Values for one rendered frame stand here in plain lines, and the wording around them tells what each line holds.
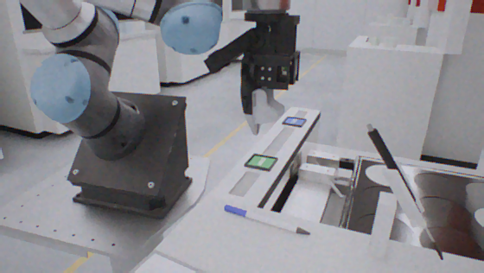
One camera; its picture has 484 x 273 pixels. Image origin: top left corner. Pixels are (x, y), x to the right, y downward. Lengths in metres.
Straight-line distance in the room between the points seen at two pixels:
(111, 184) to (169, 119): 0.20
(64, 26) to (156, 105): 0.27
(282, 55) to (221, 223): 0.27
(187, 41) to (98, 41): 0.34
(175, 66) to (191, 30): 4.71
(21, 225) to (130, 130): 0.32
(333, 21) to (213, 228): 8.26
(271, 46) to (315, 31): 8.19
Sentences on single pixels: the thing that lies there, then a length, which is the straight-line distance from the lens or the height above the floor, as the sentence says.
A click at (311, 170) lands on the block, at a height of 0.91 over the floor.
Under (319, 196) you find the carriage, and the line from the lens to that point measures 0.74.
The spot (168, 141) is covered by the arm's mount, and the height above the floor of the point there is 0.97.
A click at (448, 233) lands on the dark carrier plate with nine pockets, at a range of 0.69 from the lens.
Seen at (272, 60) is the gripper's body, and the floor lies 1.19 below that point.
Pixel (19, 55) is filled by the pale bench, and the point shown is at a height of 0.84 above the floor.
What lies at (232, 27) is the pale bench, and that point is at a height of 0.73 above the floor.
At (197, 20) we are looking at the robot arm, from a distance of 0.40.
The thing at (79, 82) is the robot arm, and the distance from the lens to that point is 0.65.
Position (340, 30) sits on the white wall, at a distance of 8.63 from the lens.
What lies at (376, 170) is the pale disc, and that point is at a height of 0.90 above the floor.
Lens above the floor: 1.28
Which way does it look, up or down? 23 degrees down
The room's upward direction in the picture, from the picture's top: straight up
